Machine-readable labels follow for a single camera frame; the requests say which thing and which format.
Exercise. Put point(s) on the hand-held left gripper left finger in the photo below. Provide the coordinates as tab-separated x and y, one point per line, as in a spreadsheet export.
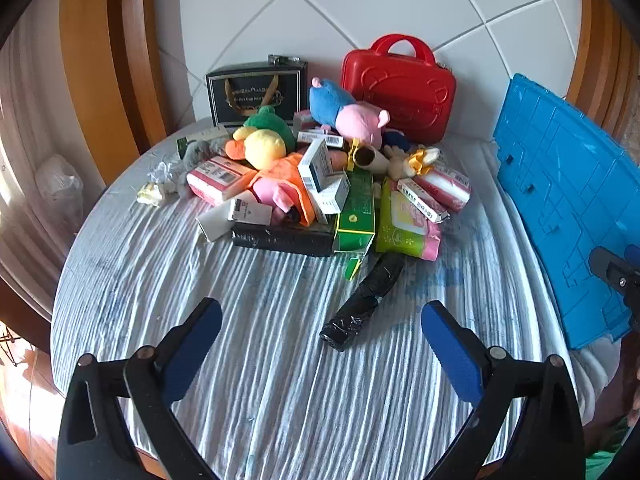
192	345

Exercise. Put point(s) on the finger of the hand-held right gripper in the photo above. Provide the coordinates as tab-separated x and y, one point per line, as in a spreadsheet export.
635	252
615	272

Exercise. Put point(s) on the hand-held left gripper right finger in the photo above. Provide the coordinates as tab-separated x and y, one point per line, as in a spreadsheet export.
452	350

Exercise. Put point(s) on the blue plastic crate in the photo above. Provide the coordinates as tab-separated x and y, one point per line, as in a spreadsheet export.
560	195

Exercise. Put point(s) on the pink green wet wipes pack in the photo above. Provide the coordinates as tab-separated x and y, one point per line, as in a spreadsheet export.
405	230

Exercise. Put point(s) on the pink white box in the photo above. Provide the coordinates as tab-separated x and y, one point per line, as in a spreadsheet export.
445	187
215	180

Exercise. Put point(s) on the green medicine box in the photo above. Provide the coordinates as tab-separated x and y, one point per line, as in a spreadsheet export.
356	210

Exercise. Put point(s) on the orange-dressed pink plush toy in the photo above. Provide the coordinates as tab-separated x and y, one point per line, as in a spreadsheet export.
280	180

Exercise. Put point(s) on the orange white plush toy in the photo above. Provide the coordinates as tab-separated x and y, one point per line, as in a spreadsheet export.
424	157

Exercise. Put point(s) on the white roll with cardboard core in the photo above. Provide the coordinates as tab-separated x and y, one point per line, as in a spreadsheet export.
367	157

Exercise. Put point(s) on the white blue medicine box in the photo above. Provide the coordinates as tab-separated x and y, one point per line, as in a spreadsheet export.
312	165

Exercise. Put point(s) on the black wrapped cylinder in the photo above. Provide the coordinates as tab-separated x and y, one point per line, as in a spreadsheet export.
365	295

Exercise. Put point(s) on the open white box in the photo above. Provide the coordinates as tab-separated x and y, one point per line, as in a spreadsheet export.
214	224

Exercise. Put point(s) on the black wrapped flat box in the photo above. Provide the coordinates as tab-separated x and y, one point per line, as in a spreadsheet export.
280	240

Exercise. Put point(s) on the small white box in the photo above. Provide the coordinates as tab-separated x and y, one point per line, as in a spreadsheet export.
249	211

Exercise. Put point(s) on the long white red-print box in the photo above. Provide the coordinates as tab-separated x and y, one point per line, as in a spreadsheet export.
420	202

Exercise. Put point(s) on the small yellow white item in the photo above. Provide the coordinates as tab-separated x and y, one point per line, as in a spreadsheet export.
150	194

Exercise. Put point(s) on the crumpled clear plastic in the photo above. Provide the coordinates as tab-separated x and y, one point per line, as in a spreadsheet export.
167	175

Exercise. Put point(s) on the beige plush toy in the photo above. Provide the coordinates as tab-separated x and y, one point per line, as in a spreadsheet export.
398	166

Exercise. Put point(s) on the grey plush toy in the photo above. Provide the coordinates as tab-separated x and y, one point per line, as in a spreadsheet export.
195	152

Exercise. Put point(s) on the white grey box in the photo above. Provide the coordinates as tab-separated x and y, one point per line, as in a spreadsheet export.
332	195

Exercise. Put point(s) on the clear plastic bag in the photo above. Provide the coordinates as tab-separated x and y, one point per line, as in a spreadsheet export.
57	190

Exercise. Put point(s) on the yellow duck plush toy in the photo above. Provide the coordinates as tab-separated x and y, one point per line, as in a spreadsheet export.
262	147

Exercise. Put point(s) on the white green box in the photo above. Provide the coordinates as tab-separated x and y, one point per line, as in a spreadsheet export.
205	135

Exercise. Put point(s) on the dark blue plush toy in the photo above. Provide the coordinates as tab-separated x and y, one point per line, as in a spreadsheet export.
397	141

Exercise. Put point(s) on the yellow plastic clip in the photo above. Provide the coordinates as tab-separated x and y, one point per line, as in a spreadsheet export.
352	152

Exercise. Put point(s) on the white barcode box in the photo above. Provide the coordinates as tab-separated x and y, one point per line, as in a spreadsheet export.
320	139

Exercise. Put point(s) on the small pink box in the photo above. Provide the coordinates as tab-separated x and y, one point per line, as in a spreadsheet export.
303	120

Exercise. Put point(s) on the black gift bag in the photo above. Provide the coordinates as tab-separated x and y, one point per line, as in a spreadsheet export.
240	92

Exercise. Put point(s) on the red hard-shell case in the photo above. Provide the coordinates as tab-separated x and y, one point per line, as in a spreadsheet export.
400	95

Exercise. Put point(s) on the wooden wall trim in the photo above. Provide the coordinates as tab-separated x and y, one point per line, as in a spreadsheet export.
115	60
600	50

